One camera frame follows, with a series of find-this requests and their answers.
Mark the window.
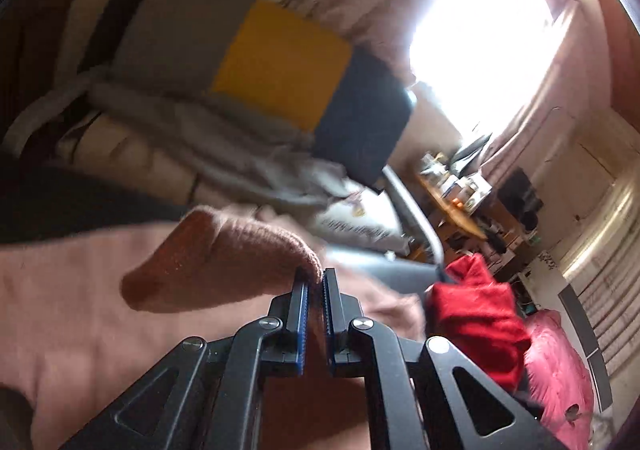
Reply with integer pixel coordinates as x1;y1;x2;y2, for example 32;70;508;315
407;0;556;141

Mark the wooden desk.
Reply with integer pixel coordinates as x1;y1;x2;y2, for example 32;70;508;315
417;175;488;241

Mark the pink knit sweater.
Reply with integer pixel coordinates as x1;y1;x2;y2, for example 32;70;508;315
0;202;431;450

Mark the dark bed headboard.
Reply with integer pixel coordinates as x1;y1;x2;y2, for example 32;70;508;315
557;280;613;411

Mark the grey cloth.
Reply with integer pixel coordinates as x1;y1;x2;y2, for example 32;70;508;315
85;80;351;211

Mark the red bedspread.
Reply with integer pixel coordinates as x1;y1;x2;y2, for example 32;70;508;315
520;307;596;446

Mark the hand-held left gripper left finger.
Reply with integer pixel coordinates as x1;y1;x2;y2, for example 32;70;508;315
57;268;311;450

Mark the grey yellow blue cushion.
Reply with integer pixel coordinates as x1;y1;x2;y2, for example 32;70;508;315
10;0;446;266

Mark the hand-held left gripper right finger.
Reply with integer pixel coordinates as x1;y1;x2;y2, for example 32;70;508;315
322;268;566;450

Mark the white strap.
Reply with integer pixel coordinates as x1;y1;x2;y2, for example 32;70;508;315
0;75;96;156

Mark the black television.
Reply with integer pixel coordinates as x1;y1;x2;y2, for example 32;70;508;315
500;169;543;226

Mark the white ribbed cloth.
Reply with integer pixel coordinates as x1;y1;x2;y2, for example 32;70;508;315
55;110;201;203

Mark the red knit sweater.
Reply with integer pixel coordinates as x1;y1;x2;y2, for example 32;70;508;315
430;252;533;391

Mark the striped beige curtain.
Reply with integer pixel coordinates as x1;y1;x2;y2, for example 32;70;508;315
562;170;640;381

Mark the white printed pillow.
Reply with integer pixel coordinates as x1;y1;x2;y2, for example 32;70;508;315
312;190;408;253

